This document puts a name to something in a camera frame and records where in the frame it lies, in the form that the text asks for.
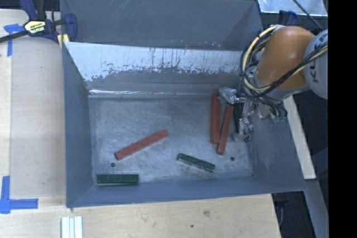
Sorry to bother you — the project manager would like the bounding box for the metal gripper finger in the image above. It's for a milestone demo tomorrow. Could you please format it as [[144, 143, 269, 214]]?
[[219, 87, 239, 105], [238, 116, 254, 144]]

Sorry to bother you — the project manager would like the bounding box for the red-brown flat block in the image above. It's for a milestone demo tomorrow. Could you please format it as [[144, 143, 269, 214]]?
[[114, 129, 170, 161], [210, 93, 223, 145], [216, 104, 234, 156]]

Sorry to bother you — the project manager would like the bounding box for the dark green flat block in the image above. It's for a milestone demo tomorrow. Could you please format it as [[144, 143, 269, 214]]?
[[96, 173, 140, 187], [176, 152, 216, 173]]

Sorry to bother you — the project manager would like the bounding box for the grey metal bin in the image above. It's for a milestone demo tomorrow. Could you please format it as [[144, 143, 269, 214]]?
[[58, 0, 308, 208]]

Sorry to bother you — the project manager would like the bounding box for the pale wood board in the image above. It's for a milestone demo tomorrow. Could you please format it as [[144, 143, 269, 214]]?
[[9, 36, 67, 200]]

